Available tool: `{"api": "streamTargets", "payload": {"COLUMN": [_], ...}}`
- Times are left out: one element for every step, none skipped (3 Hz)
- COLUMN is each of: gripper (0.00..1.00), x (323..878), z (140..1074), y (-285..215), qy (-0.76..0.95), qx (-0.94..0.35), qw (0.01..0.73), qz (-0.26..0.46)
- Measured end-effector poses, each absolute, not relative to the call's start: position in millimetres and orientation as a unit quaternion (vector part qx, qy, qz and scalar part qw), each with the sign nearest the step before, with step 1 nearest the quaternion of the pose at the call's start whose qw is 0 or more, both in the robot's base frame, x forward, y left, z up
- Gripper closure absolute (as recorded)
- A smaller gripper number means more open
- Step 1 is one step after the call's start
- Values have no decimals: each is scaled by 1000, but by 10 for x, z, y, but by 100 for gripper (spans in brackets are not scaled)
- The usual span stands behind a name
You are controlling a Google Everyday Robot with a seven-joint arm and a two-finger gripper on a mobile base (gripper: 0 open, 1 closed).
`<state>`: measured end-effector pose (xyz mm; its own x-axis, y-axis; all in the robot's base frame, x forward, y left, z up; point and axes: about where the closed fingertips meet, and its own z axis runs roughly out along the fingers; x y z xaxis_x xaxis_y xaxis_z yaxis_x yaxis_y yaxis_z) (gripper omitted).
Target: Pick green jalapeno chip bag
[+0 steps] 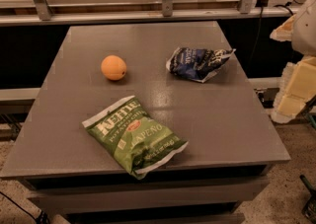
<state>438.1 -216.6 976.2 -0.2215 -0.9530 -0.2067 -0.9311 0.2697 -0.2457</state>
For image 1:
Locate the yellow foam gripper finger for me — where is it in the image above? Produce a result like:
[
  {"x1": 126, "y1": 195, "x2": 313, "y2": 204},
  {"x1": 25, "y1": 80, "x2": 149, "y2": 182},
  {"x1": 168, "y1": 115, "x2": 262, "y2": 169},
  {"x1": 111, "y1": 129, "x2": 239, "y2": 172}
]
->
[
  {"x1": 271, "y1": 56, "x2": 316, "y2": 123},
  {"x1": 270, "y1": 16, "x2": 295, "y2": 41}
]

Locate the dark blue chip bag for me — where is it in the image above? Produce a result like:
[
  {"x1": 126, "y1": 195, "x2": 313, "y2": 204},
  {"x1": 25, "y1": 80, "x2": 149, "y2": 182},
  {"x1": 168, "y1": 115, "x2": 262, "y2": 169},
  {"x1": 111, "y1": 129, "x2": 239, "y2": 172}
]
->
[{"x1": 166, "y1": 47, "x2": 235, "y2": 83}]

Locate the black hanging cable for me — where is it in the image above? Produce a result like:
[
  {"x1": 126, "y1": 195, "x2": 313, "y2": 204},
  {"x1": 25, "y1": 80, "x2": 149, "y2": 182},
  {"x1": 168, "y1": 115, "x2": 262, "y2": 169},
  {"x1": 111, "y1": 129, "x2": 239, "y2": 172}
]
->
[{"x1": 248, "y1": 2, "x2": 294, "y2": 71}]

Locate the metal counter rail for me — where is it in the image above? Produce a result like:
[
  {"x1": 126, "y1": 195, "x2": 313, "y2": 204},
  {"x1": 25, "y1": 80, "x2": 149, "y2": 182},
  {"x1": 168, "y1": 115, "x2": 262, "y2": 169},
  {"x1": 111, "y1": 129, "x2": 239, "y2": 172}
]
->
[{"x1": 0, "y1": 1, "x2": 299, "y2": 27}]

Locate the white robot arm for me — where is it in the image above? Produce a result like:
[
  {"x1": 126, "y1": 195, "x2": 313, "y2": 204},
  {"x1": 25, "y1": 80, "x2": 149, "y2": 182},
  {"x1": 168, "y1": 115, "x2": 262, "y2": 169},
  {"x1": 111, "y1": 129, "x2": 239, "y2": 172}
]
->
[{"x1": 270, "y1": 0, "x2": 316, "y2": 123}]

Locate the green jalapeno chip bag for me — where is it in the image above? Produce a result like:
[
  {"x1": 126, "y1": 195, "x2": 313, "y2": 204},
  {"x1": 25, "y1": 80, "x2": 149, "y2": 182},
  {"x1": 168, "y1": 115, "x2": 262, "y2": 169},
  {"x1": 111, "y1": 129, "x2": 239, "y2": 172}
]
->
[{"x1": 82, "y1": 96, "x2": 188, "y2": 180}]

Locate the orange fruit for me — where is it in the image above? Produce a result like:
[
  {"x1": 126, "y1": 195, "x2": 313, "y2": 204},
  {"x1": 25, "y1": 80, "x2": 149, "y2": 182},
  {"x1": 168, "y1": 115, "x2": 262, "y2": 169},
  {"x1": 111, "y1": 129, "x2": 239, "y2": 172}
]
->
[{"x1": 101, "y1": 55, "x2": 127, "y2": 81}]

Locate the black cable on floor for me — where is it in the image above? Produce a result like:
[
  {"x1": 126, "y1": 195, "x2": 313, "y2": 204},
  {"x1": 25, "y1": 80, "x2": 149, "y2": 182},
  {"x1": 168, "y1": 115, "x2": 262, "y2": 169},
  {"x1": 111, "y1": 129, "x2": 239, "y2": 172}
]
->
[{"x1": 0, "y1": 190, "x2": 50, "y2": 224}]

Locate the grey drawer cabinet table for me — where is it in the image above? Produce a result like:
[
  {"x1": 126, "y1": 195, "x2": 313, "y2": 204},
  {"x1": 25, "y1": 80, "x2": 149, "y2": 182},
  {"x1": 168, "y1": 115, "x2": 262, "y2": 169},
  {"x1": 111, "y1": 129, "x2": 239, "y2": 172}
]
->
[{"x1": 1, "y1": 22, "x2": 289, "y2": 224}]

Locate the dark object lower right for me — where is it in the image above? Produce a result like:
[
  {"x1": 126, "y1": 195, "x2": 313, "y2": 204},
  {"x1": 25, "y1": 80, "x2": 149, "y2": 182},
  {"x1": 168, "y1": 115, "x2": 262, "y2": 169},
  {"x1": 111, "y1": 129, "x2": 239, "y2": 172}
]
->
[{"x1": 298, "y1": 174, "x2": 316, "y2": 224}]

